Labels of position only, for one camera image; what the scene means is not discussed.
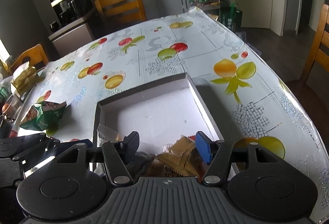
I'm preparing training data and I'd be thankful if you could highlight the black coffee machine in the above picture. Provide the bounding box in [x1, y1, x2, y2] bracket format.
[50, 0, 94, 33]

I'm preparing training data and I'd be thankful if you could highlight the glass bowl with handle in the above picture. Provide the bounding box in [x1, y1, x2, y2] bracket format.
[2, 94, 23, 120]

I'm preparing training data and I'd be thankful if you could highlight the orange fruit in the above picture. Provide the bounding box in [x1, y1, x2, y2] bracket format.
[2, 103, 12, 115]

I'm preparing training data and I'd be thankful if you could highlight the green shrimp chips bag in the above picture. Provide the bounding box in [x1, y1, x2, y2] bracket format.
[20, 101, 67, 131]

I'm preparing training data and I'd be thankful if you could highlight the grey cabinet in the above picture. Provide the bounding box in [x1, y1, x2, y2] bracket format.
[49, 22, 94, 57]

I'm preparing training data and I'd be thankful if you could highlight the green shopping bag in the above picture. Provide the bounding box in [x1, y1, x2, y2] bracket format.
[220, 3, 243, 32]

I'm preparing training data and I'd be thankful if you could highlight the fruit-pattern tablecloth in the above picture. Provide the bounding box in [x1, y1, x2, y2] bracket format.
[21, 8, 328, 222]

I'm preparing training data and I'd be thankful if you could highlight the white cardboard box tray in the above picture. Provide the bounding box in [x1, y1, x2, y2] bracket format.
[93, 74, 233, 179]

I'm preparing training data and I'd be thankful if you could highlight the clear sunflower seed packet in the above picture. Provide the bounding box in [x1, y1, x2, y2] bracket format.
[96, 124, 155, 181]

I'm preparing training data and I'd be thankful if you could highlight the red-orange stick packet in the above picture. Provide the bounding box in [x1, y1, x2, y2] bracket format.
[188, 135, 196, 141]

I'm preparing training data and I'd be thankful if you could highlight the wooden chair at right side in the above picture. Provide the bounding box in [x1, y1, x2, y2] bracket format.
[299, 3, 329, 96]

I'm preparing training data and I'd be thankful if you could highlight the brown peanut snack packet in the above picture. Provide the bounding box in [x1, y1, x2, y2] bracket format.
[156, 136, 205, 179]

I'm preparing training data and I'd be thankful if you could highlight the tissue pack in gold wrapper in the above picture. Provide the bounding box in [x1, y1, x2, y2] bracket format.
[11, 61, 44, 96]

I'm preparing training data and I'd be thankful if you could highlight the wooden chair at left side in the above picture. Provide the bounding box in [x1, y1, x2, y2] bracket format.
[9, 44, 49, 72]

